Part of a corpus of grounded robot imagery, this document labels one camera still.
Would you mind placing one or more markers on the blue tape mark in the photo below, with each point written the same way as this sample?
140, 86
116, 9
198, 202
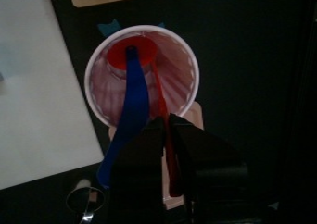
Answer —
108, 28
160, 25

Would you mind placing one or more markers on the blue plastic utensil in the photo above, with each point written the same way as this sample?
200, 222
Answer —
133, 95

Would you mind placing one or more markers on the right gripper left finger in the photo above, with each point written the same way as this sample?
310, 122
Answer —
136, 172

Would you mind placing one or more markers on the white cutting board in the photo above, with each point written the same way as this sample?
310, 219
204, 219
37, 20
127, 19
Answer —
41, 95

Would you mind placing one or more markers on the red toy knife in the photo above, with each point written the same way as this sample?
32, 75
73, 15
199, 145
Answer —
172, 169

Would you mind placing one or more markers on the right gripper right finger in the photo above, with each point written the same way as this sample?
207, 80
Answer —
206, 163

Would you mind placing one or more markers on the white cup with red inside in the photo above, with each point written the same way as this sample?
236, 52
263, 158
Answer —
179, 67

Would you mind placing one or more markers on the pink wooden board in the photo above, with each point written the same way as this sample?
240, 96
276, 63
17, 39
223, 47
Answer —
196, 116

